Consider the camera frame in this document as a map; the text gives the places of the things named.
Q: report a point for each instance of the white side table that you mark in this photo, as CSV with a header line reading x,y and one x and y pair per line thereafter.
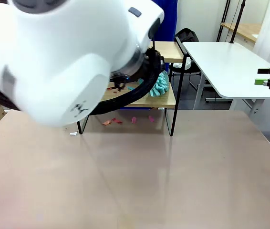
x,y
221,64

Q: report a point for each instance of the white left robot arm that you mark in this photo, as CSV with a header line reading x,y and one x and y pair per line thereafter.
x,y
54,47

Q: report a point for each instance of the blue paper scrap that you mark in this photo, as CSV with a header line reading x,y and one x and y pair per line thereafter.
x,y
130,88

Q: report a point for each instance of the person in blue hoodie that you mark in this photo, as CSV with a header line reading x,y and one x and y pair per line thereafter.
x,y
166,21

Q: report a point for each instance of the white plastic bag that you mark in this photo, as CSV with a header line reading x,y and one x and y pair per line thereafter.
x,y
180,65

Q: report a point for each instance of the black stand pole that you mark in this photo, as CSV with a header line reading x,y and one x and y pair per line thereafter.
x,y
238,21

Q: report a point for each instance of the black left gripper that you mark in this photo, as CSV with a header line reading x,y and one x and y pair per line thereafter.
x,y
154,59

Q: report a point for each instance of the black tripod legs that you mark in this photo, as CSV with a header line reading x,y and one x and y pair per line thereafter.
x,y
223,21

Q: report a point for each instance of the salmon orange paper scrap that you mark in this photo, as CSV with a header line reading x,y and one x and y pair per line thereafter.
x,y
106,122

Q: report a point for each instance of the magenta paper scrap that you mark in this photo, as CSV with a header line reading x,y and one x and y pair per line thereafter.
x,y
151,118

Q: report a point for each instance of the long red paper scrap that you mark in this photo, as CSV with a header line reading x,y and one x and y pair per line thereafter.
x,y
111,88

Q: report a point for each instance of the black chair with bag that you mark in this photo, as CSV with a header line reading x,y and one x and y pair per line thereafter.
x,y
187,35

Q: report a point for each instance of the black frame wooden two-tier shelf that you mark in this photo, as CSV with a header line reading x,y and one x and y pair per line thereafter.
x,y
168,51

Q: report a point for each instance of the wooden desk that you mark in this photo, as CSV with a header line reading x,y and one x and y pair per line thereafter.
x,y
244,28

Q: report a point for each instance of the teal chenille duster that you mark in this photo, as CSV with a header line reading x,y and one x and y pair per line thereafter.
x,y
160,87

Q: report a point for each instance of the white paper scrap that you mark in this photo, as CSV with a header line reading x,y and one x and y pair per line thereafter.
x,y
73,133

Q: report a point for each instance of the pink paper scrap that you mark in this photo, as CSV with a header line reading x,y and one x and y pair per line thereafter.
x,y
134,119

